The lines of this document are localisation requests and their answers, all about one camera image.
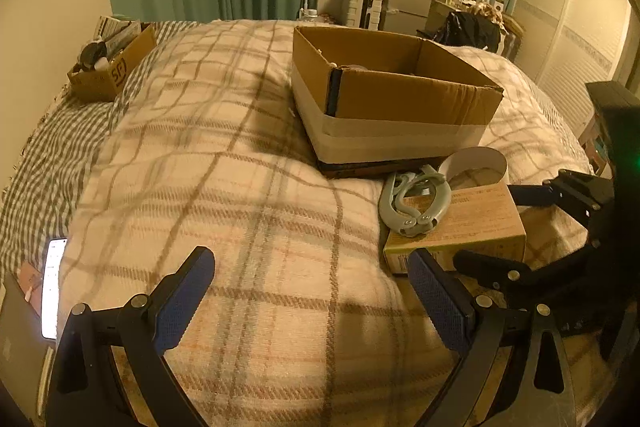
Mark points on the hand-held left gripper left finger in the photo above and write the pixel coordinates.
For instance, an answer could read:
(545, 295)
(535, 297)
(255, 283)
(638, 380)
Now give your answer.
(186, 292)

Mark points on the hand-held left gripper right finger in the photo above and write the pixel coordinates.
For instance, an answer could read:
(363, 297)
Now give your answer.
(440, 299)

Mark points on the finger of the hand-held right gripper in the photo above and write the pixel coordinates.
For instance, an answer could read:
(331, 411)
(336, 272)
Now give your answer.
(535, 196)
(480, 263)

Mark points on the yellow-green carton box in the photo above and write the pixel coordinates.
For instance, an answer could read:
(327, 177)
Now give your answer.
(475, 219)

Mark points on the grey plastic hand grip tool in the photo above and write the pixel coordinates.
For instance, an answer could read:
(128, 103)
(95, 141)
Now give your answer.
(407, 212)

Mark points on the large taped cardboard box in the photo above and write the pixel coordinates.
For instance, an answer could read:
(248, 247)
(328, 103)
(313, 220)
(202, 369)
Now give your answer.
(400, 107)

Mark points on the white tape roll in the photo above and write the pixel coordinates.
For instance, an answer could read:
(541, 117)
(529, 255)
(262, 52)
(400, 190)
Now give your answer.
(475, 159)

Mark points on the smartphone with lit screen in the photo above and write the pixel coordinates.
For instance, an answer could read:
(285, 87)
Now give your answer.
(52, 287)

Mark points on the beige plaid blanket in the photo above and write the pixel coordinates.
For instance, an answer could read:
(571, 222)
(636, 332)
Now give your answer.
(240, 167)

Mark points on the pink card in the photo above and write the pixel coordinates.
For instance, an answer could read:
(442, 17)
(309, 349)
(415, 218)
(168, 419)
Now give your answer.
(27, 282)

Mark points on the white sliding wardrobe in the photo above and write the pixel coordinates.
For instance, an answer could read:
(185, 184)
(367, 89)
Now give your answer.
(575, 22)

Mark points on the grey laptop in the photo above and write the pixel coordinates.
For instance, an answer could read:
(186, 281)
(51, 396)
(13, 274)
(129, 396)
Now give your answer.
(20, 347)

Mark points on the black bag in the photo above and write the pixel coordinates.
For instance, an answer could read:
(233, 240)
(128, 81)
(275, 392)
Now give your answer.
(470, 32)

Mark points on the green checked bed sheet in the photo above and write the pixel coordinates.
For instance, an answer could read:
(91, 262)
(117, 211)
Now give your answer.
(45, 157)

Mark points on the small printed cardboard box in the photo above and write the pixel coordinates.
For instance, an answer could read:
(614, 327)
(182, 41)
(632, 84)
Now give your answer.
(107, 77)

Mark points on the silver mini fridge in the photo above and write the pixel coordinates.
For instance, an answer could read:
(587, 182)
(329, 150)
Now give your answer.
(407, 4)

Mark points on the black round item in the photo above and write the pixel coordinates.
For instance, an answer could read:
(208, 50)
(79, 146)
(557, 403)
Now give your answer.
(92, 54)

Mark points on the white suitcase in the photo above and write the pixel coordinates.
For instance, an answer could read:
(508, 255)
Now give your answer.
(360, 7)

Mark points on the white printed packet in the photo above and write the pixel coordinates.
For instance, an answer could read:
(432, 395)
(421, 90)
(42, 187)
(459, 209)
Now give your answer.
(117, 29)

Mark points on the clear plastic bottle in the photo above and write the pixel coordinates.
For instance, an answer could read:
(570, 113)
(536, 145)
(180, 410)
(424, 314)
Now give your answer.
(309, 14)

